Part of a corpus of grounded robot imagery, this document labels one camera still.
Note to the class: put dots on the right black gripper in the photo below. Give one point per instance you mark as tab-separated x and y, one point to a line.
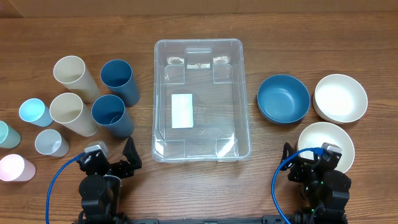
300	172

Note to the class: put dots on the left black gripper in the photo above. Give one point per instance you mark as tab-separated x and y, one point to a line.
132	155

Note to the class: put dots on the tall blue cup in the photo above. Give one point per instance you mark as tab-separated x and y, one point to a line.
118	76
110	112

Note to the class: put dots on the dark blue bowl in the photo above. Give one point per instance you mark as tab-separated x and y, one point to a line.
283	99

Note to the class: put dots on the tall cream cup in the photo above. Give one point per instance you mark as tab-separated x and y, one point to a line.
73	74
69	110

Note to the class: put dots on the small grey cup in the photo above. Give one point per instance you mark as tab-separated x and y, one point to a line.
51	143

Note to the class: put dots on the small light blue cup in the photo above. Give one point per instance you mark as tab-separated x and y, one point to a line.
35	111

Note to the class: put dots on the small pink cup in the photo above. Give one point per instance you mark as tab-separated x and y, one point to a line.
14	168

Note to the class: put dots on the small mint green cup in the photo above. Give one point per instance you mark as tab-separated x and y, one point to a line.
9	137

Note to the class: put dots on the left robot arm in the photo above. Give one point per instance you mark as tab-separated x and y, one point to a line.
100	189

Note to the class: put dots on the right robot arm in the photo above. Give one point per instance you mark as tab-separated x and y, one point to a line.
325	188

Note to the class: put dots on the white label in bin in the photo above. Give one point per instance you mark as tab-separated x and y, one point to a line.
182	111

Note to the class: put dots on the clear plastic storage bin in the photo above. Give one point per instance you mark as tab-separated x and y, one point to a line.
212	70

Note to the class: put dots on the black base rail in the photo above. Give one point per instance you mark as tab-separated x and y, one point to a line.
266	219

